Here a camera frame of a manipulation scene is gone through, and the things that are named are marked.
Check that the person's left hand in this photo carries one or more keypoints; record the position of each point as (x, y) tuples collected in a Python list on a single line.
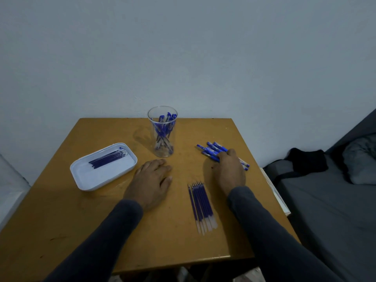
[(147, 187)]

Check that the person's right hand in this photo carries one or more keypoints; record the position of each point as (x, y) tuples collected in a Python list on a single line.
[(230, 173)]

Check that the person's left little finger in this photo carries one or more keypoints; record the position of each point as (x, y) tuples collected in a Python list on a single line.
[(138, 171)]

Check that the person's left thumb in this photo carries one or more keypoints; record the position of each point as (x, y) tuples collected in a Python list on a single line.
[(166, 183)]

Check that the person's left middle finger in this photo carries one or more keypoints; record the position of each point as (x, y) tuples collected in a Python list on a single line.
[(157, 162)]

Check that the person's right fingers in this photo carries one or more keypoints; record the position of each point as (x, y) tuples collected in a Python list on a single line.
[(227, 154)]

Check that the person's left forearm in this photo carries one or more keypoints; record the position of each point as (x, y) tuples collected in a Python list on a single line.
[(97, 246)]

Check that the person's right forearm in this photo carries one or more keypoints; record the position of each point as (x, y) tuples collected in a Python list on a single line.
[(273, 240)]

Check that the pile of blue pens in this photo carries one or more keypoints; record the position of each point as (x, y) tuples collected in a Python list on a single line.
[(211, 150)]

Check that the clear plastic cup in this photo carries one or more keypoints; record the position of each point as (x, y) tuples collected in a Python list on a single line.
[(162, 135)]

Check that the bunch of blue capped pens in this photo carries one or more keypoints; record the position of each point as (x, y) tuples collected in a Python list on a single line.
[(164, 130)]

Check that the group of blue pen refills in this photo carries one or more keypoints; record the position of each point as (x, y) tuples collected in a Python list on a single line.
[(202, 207), (108, 157)]

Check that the white rectangular tray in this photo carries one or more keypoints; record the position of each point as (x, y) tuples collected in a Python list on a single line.
[(97, 173)]

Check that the white board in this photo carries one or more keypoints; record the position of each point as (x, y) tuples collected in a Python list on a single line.
[(277, 195)]

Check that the black cloth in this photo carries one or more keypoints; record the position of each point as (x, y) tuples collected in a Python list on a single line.
[(307, 161)]

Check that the grey bed mattress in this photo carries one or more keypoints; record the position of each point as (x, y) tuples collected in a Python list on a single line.
[(329, 214)]

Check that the white furniture edge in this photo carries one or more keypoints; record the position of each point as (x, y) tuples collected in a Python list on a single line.
[(11, 193)]

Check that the grey crumpled pillow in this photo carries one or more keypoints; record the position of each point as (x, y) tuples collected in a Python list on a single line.
[(361, 164)]

